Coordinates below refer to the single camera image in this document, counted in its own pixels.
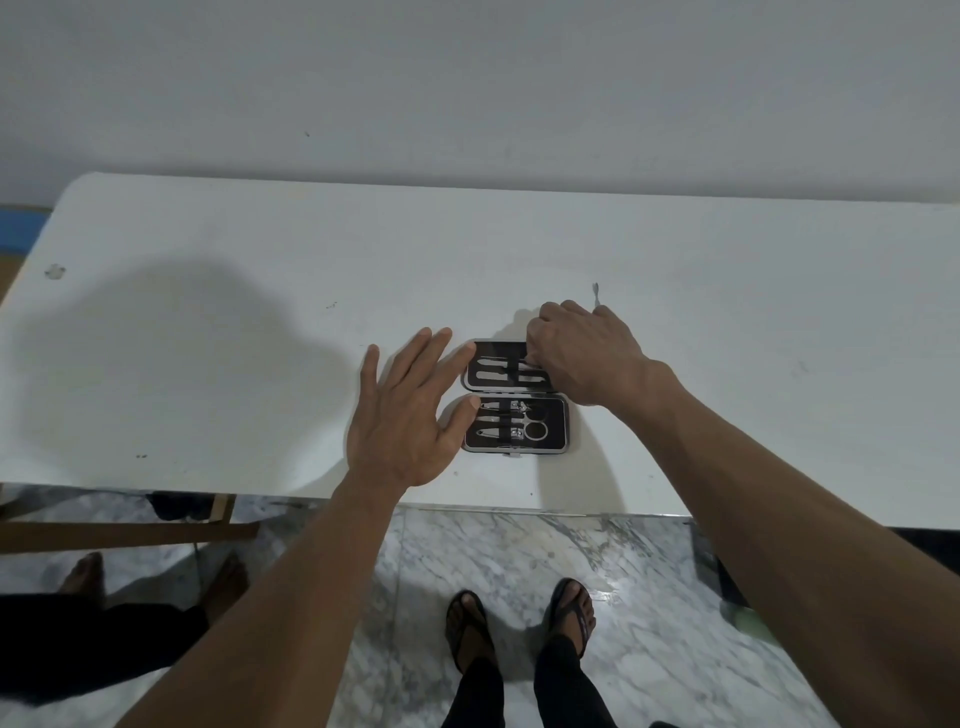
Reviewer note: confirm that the person's right hand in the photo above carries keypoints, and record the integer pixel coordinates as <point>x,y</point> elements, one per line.
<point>592,360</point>

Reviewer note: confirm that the person's left hand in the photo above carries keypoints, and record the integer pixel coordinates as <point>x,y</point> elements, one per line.
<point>394,435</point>

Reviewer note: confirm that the person's left little finger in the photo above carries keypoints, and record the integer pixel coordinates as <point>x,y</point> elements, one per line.
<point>370,371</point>

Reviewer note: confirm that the person's right fingers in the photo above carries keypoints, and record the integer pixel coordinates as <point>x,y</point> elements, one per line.
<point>551,330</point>

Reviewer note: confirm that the person's left middle finger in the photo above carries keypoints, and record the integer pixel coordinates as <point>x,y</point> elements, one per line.
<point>431,356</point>

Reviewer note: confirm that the person's left thumb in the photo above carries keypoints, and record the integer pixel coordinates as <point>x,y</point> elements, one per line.
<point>461,420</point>

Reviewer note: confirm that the black manicure kit case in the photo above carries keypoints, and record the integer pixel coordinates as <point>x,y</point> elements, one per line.
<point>551,420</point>

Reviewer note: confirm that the person's left forearm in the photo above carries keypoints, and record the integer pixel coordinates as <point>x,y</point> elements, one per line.
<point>285,615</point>

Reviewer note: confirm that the person's right forearm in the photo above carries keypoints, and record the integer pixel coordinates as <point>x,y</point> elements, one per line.
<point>787,562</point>

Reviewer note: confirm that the silver cuticle pusher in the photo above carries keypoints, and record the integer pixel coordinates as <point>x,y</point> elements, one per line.
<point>499,377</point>

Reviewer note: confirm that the silver nail file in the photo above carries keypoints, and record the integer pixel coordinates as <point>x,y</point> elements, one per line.
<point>495,364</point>

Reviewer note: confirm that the small silver scissors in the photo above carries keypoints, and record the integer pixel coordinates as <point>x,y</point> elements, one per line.
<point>534,429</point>

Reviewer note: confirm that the black flip-flop sandal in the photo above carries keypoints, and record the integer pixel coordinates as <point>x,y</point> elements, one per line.
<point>469,626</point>
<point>574,611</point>

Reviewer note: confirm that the person's left leg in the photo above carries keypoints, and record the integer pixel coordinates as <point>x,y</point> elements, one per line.
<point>480,697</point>

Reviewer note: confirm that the person's leg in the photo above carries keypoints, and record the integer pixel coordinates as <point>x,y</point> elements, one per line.
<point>566,686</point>
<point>480,697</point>

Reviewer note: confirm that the person's right leg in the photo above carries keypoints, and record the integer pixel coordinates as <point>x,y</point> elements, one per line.
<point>566,686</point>

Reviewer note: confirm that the blue strip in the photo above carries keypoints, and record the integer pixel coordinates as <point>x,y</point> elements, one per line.
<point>21,229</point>

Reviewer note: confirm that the wooden table frame bar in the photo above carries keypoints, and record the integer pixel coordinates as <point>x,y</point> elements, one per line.
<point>127,536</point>

